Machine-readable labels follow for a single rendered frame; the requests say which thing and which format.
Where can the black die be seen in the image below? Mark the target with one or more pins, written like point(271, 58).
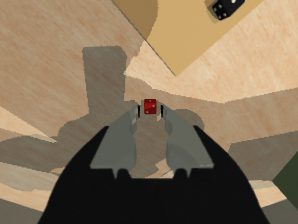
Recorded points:
point(225, 8)

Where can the red die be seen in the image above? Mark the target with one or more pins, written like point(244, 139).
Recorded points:
point(150, 106)

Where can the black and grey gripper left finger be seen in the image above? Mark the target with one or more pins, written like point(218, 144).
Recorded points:
point(111, 149)

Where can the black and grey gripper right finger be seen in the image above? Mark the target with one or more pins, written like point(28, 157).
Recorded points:
point(190, 148)

